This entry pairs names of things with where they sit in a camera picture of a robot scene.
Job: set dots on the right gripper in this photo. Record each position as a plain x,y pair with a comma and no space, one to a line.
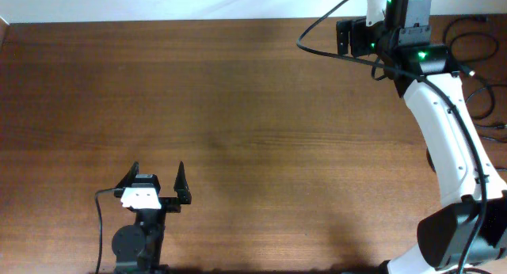
344,36

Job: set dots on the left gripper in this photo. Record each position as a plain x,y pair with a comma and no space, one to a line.
172,204

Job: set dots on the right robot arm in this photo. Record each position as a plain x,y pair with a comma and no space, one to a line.
470,228

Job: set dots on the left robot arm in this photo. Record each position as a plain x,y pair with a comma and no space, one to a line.
138,246

